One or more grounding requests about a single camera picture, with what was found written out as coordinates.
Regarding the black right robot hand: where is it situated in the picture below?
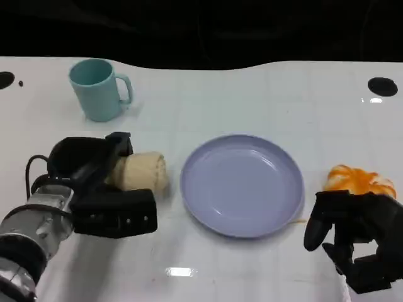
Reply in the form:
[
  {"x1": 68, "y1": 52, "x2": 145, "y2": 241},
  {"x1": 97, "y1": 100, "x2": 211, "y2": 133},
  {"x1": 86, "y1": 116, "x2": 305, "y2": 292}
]
[{"x1": 303, "y1": 189, "x2": 403, "y2": 295}]

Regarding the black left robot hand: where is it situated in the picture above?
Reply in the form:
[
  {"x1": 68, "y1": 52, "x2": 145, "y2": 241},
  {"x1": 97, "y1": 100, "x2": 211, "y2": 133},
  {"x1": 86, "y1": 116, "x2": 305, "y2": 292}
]
[{"x1": 48, "y1": 131, "x2": 134, "y2": 196}]

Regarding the beige towel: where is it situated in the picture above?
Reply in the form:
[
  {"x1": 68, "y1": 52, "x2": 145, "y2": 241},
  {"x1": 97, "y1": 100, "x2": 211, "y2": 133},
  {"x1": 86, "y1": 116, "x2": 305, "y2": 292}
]
[{"x1": 105, "y1": 150, "x2": 171, "y2": 199}]

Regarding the orange and white bread roll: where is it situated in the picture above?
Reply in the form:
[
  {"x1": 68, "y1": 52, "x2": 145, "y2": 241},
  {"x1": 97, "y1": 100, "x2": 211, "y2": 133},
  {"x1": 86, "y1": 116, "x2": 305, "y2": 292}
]
[{"x1": 324, "y1": 163, "x2": 397, "y2": 200}]

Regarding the pale green mug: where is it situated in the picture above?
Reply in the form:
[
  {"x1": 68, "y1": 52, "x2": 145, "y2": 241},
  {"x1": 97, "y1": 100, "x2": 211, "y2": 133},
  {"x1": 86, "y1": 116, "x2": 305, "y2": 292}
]
[{"x1": 68, "y1": 57, "x2": 134, "y2": 123}]

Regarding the lilac plate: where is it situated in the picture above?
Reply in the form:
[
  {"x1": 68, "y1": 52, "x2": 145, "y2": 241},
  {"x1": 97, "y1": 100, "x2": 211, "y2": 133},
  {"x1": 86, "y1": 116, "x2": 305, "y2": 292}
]
[{"x1": 179, "y1": 133, "x2": 306, "y2": 239}]

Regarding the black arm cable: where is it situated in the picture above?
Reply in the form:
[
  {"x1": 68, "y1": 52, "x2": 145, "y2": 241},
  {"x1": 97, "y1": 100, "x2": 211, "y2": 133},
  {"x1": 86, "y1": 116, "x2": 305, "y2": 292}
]
[{"x1": 25, "y1": 154, "x2": 53, "y2": 199}]

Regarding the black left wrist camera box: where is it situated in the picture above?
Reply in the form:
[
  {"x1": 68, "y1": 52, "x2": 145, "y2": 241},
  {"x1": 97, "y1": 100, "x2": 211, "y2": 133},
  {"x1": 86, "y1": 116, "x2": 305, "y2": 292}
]
[{"x1": 69, "y1": 187, "x2": 158, "y2": 239}]

